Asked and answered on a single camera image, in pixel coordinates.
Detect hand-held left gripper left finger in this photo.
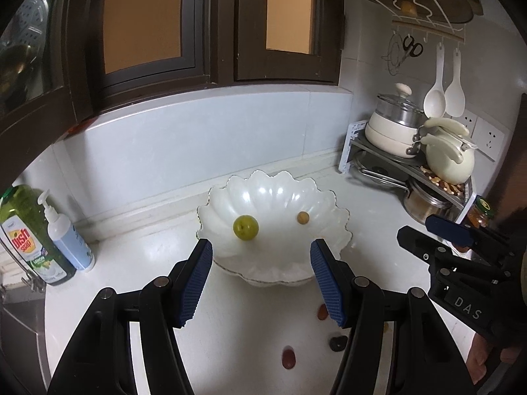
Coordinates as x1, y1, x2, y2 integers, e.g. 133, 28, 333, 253
47, 239, 214, 395

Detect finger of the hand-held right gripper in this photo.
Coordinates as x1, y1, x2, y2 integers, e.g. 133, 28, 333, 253
397, 225, 454, 275
425, 214, 516, 265

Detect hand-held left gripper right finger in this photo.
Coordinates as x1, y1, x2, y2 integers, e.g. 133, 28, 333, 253
310, 238, 480, 395

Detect white scalloped bowl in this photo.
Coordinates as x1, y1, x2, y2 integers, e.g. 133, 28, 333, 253
197, 170, 353, 288

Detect person's right hand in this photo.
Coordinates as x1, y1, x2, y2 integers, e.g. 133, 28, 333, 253
470, 332, 523, 385

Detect glass sauce jar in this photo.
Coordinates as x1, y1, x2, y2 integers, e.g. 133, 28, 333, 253
461, 195, 495, 231

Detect stainless steel pot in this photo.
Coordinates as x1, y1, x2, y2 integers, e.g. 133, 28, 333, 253
403, 181, 454, 225

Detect wooden bead trivet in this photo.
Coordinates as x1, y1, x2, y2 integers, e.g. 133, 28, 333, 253
420, 165, 466, 197

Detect cream kettle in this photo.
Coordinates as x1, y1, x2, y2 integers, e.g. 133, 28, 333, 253
420, 117, 478, 184

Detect green round fruit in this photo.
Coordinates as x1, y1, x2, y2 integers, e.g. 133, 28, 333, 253
233, 214, 260, 240

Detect flat steel lid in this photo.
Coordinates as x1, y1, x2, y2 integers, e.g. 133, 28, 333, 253
354, 152, 412, 190

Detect grey corner shelf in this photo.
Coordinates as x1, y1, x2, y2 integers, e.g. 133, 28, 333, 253
338, 120, 476, 215

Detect cream cooking pot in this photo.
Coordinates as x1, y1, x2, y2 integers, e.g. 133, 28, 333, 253
366, 111, 429, 159

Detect white rice spoon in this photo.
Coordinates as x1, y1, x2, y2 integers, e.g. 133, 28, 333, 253
445, 49, 467, 118
424, 43, 447, 119

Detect white pump bottle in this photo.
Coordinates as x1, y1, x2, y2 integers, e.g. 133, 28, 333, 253
37, 189, 96, 273

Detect glass pot lid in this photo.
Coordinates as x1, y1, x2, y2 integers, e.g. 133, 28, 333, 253
376, 83, 426, 129

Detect green dish soap bottle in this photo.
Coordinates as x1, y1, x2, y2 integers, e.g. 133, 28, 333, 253
0, 184, 77, 286

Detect steel sink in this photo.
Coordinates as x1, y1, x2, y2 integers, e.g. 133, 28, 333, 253
0, 239, 50, 379

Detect black scissors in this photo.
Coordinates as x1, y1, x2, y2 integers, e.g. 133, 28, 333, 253
401, 36, 424, 59

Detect dark wooden window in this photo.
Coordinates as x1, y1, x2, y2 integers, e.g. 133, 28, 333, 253
62, 0, 215, 105
234, 0, 345, 88

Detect steel strainer basket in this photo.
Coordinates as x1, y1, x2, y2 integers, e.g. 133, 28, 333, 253
8, 0, 56, 75

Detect white wall socket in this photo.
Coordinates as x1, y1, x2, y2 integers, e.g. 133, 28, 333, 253
471, 117, 506, 162
459, 111, 479, 133

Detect round wire steaming rack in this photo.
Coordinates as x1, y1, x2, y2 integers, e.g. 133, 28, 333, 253
381, 33, 406, 75

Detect white wire wall rack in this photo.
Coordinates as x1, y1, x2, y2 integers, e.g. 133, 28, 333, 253
358, 0, 467, 45

